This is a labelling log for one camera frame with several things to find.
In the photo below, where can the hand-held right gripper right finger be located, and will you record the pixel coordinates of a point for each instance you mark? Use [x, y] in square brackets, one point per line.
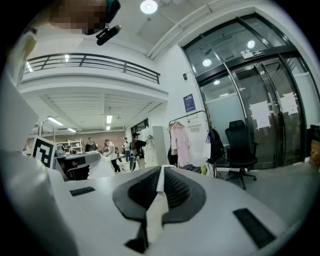
[225, 225]

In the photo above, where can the round ceiling lamp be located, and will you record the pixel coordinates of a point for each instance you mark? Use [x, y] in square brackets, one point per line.
[148, 6]

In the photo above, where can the person's cream knit top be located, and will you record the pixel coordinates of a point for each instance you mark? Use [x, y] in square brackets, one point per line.
[25, 47]

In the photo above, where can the black backpack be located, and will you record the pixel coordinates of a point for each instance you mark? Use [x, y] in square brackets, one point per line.
[216, 146]

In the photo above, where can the black balcony railing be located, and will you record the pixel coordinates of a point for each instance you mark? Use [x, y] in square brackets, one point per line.
[83, 60]

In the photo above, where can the yellow cloth item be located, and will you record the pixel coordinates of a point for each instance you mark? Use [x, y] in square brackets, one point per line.
[204, 170]

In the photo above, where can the white ceiling pipes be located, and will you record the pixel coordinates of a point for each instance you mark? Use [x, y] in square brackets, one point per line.
[180, 25]

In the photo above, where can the white cloth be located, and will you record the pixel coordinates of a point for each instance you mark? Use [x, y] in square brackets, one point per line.
[156, 212]

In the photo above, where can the white storage shelf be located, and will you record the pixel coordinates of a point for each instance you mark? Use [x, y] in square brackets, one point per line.
[73, 145]

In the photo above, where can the row of ceiling tube lights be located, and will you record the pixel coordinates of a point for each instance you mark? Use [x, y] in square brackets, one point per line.
[109, 119]

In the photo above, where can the blue wall poster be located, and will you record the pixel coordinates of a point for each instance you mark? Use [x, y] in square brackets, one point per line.
[189, 103]

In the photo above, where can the brown wooden coat stand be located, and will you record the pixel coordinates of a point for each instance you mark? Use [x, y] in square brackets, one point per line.
[209, 119]

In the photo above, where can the black wall device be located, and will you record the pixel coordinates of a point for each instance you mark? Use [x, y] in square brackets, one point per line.
[185, 76]

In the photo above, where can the dark clothes pile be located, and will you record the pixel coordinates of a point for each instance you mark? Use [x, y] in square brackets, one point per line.
[191, 167]

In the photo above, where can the black head-mounted camera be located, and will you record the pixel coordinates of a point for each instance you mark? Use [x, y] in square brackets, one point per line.
[108, 35]

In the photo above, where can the pink hanging garment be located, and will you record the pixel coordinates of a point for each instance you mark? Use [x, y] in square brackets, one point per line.
[180, 147]

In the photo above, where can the black office chair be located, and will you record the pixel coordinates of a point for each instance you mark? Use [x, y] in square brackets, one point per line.
[238, 140]

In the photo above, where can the bunch of wooden clothes hangers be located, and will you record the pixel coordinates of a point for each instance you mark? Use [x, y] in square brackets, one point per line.
[176, 124]

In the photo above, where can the black framed glass door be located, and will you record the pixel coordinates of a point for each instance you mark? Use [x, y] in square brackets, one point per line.
[275, 125]

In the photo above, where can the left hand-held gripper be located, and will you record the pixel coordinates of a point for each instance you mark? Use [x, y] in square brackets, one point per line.
[43, 152]

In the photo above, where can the white paper notice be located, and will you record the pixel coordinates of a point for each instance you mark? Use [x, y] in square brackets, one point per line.
[261, 115]
[288, 103]

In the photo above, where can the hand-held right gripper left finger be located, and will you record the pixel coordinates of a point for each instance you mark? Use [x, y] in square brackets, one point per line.
[105, 200]

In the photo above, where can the door exit sign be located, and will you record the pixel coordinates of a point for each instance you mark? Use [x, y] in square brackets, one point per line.
[253, 53]

